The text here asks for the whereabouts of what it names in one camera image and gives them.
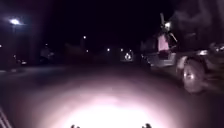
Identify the grey asphalt road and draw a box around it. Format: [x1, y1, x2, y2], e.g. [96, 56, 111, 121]
[0, 63, 224, 128]

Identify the robot's own part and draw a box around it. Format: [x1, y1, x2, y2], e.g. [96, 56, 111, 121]
[69, 123, 81, 128]
[141, 122, 153, 128]

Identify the vehicle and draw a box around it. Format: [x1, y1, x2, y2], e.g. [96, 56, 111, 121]
[140, 31, 224, 95]

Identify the street lamp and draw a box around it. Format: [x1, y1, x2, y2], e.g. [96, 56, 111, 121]
[9, 17, 22, 68]

